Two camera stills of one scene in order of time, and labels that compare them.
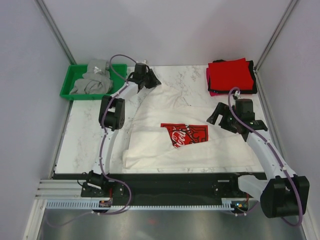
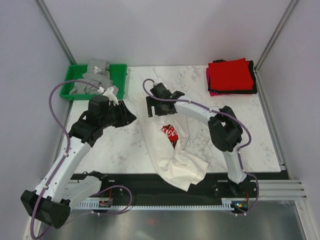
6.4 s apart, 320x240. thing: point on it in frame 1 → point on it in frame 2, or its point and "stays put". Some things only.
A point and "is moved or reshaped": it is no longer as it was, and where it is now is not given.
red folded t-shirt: x=226 y=75 stays put
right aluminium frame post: x=274 y=35 stays put
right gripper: x=221 y=109 → x=152 y=102
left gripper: x=155 y=82 → x=126 y=117
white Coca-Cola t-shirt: x=168 y=132 is moved or reshaped
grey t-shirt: x=96 y=80 stays put
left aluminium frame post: x=56 y=31 stays put
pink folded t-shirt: x=213 y=93 stays put
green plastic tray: x=118 y=73 stays put
